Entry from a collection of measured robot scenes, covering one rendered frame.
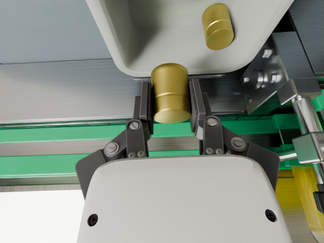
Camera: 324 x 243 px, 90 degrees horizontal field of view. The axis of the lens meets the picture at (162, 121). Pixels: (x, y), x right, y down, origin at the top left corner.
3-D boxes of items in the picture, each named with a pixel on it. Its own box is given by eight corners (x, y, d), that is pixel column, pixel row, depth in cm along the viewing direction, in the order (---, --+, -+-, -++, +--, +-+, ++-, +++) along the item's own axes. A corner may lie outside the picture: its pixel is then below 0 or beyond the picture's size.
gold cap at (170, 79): (148, 63, 14) (148, 110, 12) (190, 60, 14) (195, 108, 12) (152, 86, 17) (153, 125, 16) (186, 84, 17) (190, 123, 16)
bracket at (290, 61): (236, 78, 28) (243, 115, 26) (265, 32, 19) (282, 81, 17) (256, 77, 28) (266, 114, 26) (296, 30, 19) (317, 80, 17)
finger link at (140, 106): (113, 168, 13) (123, 105, 17) (153, 167, 13) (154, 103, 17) (97, 152, 10) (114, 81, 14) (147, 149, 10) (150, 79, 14)
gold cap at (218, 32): (232, 18, 22) (237, 42, 21) (207, 32, 24) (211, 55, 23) (223, -4, 20) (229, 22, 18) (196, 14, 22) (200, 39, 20)
